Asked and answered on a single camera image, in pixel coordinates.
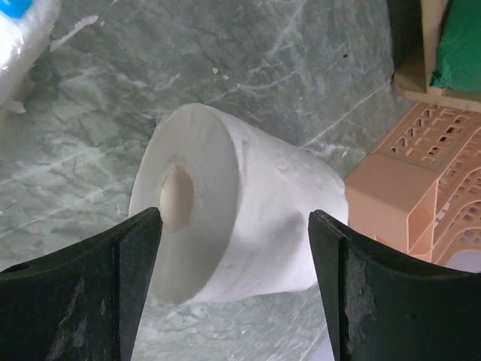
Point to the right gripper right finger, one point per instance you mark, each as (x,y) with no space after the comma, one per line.
(381,304)

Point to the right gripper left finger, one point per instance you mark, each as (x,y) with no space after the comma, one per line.
(85,301)

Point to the white toilet roll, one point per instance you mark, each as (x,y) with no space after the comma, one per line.
(235,204)

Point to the green brown roll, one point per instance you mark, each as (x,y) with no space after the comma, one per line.
(458,53)

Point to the blue roll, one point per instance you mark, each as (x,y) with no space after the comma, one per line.
(25,33)

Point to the wooden two-tier shelf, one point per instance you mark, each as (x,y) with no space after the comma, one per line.
(412,78)

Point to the orange plastic file organizer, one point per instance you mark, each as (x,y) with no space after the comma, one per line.
(418,191)

